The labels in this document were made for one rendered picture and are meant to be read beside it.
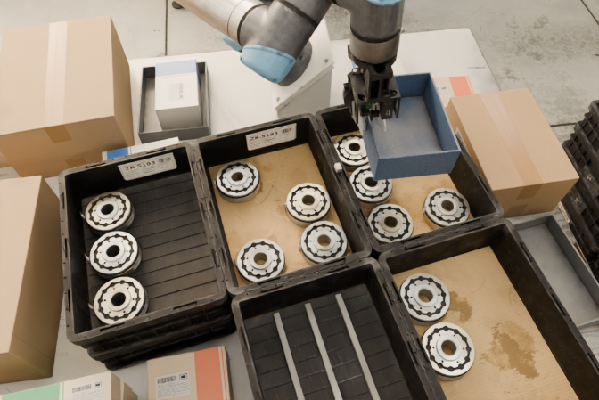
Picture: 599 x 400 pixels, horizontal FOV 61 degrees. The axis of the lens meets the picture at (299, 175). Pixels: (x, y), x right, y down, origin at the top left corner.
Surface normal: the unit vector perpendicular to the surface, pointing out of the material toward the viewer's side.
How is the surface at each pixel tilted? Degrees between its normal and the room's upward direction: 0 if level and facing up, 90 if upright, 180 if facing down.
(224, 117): 0
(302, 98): 90
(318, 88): 90
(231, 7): 32
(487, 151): 0
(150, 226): 0
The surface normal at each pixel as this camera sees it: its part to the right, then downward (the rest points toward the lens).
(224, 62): 0.00, -0.56
